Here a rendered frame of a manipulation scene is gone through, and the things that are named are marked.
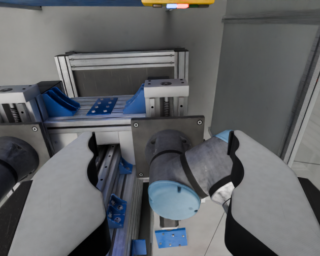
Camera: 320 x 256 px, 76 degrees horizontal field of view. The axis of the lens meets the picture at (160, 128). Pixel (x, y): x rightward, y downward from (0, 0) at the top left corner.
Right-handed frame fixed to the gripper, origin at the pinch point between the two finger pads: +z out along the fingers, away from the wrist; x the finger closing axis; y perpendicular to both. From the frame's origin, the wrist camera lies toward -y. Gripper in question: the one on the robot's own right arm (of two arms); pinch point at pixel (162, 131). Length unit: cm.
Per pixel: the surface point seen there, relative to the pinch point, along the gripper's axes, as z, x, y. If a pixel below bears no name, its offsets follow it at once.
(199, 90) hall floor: 148, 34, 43
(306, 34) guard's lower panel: 57, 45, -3
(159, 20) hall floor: 148, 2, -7
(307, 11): 59, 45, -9
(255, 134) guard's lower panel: 71, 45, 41
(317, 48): 50, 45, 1
